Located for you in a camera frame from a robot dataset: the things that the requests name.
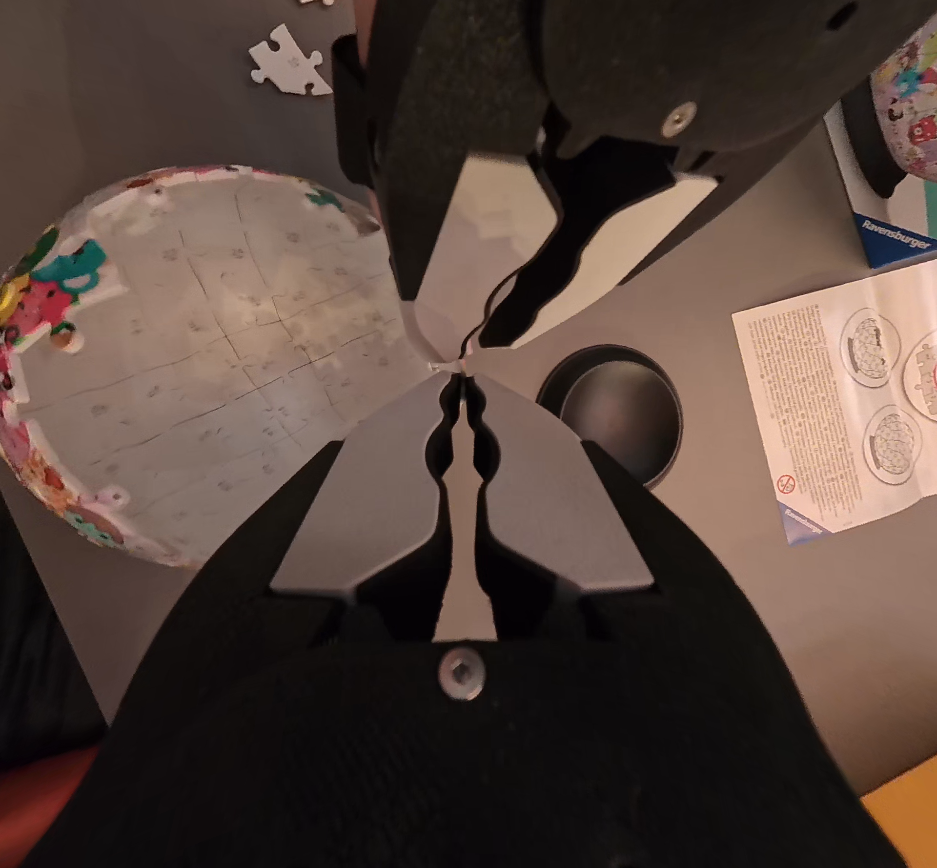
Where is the yellow plastic bin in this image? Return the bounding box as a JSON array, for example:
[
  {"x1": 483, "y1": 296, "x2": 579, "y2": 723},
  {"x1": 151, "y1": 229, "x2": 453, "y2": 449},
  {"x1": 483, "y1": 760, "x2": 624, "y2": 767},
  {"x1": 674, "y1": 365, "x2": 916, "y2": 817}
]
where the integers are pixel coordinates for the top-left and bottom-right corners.
[{"x1": 860, "y1": 757, "x2": 937, "y2": 868}]

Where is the white instruction sheet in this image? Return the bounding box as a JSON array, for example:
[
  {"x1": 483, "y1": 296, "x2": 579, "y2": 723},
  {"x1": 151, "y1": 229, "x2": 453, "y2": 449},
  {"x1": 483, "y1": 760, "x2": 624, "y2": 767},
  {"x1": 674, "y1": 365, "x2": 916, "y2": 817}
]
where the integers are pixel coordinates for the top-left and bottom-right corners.
[{"x1": 732, "y1": 260, "x2": 937, "y2": 545}]

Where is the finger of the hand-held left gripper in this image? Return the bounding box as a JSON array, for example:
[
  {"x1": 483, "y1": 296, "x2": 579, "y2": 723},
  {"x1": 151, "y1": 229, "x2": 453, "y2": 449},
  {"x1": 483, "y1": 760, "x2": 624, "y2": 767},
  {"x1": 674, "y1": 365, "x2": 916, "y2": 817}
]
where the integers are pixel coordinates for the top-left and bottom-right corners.
[
  {"x1": 474, "y1": 134, "x2": 720, "y2": 351},
  {"x1": 401, "y1": 152, "x2": 566, "y2": 364}
]

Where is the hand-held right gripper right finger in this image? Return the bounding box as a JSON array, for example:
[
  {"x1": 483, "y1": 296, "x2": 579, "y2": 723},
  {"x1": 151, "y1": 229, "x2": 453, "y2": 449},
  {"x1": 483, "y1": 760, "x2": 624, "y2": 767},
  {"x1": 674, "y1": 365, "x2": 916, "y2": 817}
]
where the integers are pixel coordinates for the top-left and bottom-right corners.
[{"x1": 465, "y1": 372, "x2": 654, "y2": 640}]

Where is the black ring ball stand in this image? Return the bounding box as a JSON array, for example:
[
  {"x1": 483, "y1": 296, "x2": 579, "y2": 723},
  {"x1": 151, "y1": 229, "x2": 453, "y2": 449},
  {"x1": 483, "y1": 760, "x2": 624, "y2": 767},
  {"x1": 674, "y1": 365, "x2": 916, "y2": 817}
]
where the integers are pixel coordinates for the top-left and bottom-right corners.
[{"x1": 536, "y1": 344, "x2": 684, "y2": 492}]

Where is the colourful cartoon puzzle ball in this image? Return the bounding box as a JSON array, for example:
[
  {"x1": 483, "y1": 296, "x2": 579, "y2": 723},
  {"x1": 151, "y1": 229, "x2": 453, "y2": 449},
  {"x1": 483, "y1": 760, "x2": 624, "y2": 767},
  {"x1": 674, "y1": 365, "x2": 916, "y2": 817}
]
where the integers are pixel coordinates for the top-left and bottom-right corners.
[{"x1": 0, "y1": 165, "x2": 440, "y2": 569}]

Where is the teal puzzle box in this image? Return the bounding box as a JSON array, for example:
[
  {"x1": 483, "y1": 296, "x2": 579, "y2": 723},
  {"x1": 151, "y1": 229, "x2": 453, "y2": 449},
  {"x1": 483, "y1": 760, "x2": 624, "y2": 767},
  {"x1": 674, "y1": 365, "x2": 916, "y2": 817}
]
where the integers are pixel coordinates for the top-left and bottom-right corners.
[{"x1": 823, "y1": 7, "x2": 937, "y2": 270}]

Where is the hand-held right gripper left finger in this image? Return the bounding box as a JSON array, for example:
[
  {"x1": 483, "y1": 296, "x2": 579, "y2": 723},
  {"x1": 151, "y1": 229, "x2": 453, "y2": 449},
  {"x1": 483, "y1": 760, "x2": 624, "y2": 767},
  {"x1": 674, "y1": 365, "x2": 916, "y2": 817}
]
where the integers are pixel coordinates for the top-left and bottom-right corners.
[{"x1": 269, "y1": 370, "x2": 466, "y2": 640}]

